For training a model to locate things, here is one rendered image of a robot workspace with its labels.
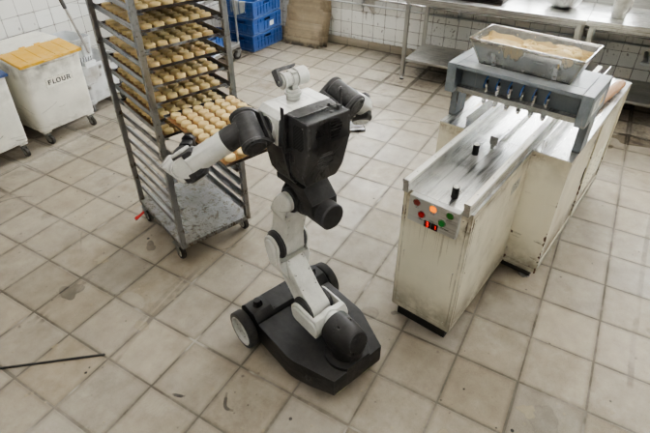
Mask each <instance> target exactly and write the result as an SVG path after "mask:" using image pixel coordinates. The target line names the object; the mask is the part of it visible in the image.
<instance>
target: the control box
mask: <svg viewBox="0 0 650 433"><path fill-rule="evenodd" d="M415 199H417V200H419V201H420V205H419V206H417V205H415V204H414V200H415ZM431 206H433V207H435V208H436V212H435V213H433V212H432V211H431V210H430V209H429V208H430V207H431ZM419 212H423V213H424V214H425V216H424V217H423V218H421V217H419V216H418V213H419ZM447 214H452V215H453V217H454V218H453V219H452V220H450V219H447ZM462 214H463V211H461V210H458V209H456V208H454V207H451V206H449V205H446V204H444V203H442V202H439V201H437V200H434V199H432V198H429V197H427V196H425V195H423V194H421V193H418V192H416V191H413V192H412V193H410V199H409V207H408V216H407V218H408V219H411V220H413V221H415V222H417V223H419V224H422V225H424V226H426V222H427V224H428V228H429V229H431V230H432V225H435V226H436V227H435V230H433V231H436V232H438V233H440V234H443V235H445V236H447V237H449V238H452V239H454V240H455V239H456V238H457V237H458V232H459V228H460V223H461V218H462ZM439 220H443V221H444V222H445V226H444V227H441V226H439V225H438V221H439ZM426 227H427V226H426Z"/></svg>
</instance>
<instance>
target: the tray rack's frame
mask: <svg viewBox="0 0 650 433"><path fill-rule="evenodd" d="M85 3H86V6H87V10H88V14H89V16H90V20H91V24H92V27H93V31H94V35H95V38H96V42H97V46H98V49H99V52H100V56H101V59H102V63H103V70H104V73H105V77H106V81H107V84H108V88H109V92H110V95H111V98H112V102H113V105H114V109H115V113H116V116H117V120H118V124H119V127H120V131H121V134H122V137H123V141H124V145H125V149H126V152H127V156H128V160H129V163H130V167H131V171H132V173H133V180H134V183H135V187H136V191H137V194H138V198H139V202H140V203H141V204H142V205H140V207H141V208H142V209H143V210H144V211H145V212H146V211H148V212H149V213H150V214H151V215H152V216H153V217H154V218H155V220H156V221H157V222H158V223H159V224H160V225H161V226H162V227H163V229H164V230H165V231H166V232H167V233H168V234H169V235H170V236H171V238H172V239H173V240H174V241H172V242H173V243H174V244H175V246H176V251H177V252H178V253H179V255H180V256H181V254H180V249H179V247H181V246H180V241H179V237H178V233H177V228H176V224H175V223H174V222H173V221H172V220H171V219H170V218H169V217H168V216H167V215H166V214H165V213H164V212H163V210H162V209H161V208H160V207H159V206H158V205H157V204H156V203H155V202H154V201H153V200H152V199H151V198H150V197H149V196H148V195H145V196H144V194H143V190H142V187H141V183H140V180H139V176H138V172H137V169H136V165H135V161H134V157H133V151H132V147H131V143H130V139H129V136H128V133H127V129H126V125H125V121H124V117H123V114H122V110H121V106H120V102H119V99H118V96H117V92H116V88H115V84H114V80H113V77H112V73H111V69H110V66H109V62H108V59H107V55H106V51H105V47H104V43H103V37H102V33H101V29H100V25H99V22H98V19H97V15H96V11H95V7H94V4H93V0H85ZM174 188H175V189H176V190H177V191H178V192H179V193H180V194H181V196H178V197H177V201H178V202H179V203H180V204H181V205H182V206H183V207H184V209H182V210H179V211H180V214H181V215H182V216H183V217H184V218H185V219H186V221H184V222H182V224H183V226H184V227H185V228H186V229H187V230H188V231H189V233H187V234H185V238H186V242H187V247H190V246H192V245H195V244H197V243H200V242H202V241H204V240H206V239H208V238H210V237H212V236H214V235H216V234H219V233H220V232H222V231H224V230H226V229H228V228H230V227H232V226H234V225H236V224H239V223H241V224H242V225H243V221H245V220H247V217H246V216H245V215H244V209H243V208H240V207H239V206H238V205H237V204H236V203H235V202H234V201H232V200H231V199H230V198H229V197H228V196H227V195H225V194H224V193H223V192H222V191H221V190H220V189H218V188H217V187H216V186H215V185H214V184H212V183H211V182H210V181H209V180H208V179H207V178H205V177H204V178H203V179H201V180H200V181H198V182H197V183H195V184H193V185H192V184H191V183H189V184H187V183H181V182H180V183H177V184H175V185H174Z"/></svg>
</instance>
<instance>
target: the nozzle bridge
mask: <svg viewBox="0 0 650 433"><path fill-rule="evenodd" d="M487 77H488V79H489V82H488V83H489V85H488V90H487V92H486V93H485V92H484V83H485V80H486V78H487ZM612 78H613V76H611V75H606V74H601V73H597V72H590V71H586V70H584V71H583V72H582V73H581V75H580V76H579V77H578V78H577V79H576V80H575V81H574V82H573V83H572V84H566V83H562V82H558V81H553V80H549V79H545V78H541V77H538V76H534V75H530V74H525V73H521V72H514V71H510V70H506V69H501V68H497V67H494V66H490V65H486V64H482V63H479V61H478V58H477V55H476V53H475V50H474V47H472V48H470V49H469V50H467V51H465V52H464V53H462V54H460V55H459V56H458V57H456V58H455V59H453V60H451V61H450V62H449V63H448V69H447V75H446V82H445V89H444V90H445V91H448V92H452V95H451V102H450V108H449V114H451V115H454V116H455V115H456V114H458V113H459V112H460V111H461V110H462V109H463V108H464V104H465V98H466V94H468V95H472V96H475V97H479V98H482V99H486V100H490V101H496V102H499V103H503V104H507V105H509V106H513V107H516V108H520V109H523V110H527V111H531V112H534V113H538V114H541V115H545V116H547V117H551V118H555V119H558V120H562V121H565V122H569V123H573V124H574V127H575V128H578V131H577V134H576V139H575V142H574V145H573V148H572V151H571V152H573V153H577V154H579V153H580V152H581V151H582V149H583V148H584V147H585V145H586V143H587V140H588V137H589V134H590V131H591V129H592V127H593V124H594V121H595V118H596V115H597V113H598V111H599V110H600V109H601V108H602V106H603V105H604V102H605V99H606V94H607V92H608V89H609V86H610V83H611V80H612ZM499 79H501V80H500V81H499V82H501V84H500V86H501V88H500V92H499V95H498V96H495V86H496V84H497V82H498V80H499ZM511 82H513V83H512V85H513V92H512V95H511V98H510V99H507V90H508V88H509V86H510V84H511ZM523 85H525V87H524V89H525V90H524V97H523V101H522V102H520V101H518V98H519V93H520V90H521V89H522V87H523ZM537 88H538V90H537V92H538V93H537V99H536V102H535V105H531V99H532V96H533V94H534V92H535V90H536V89H537ZM549 92H551V93H550V98H549V104H548V107H547V109H545V108H544V103H545V100H546V97H547V95H548V93H549Z"/></svg>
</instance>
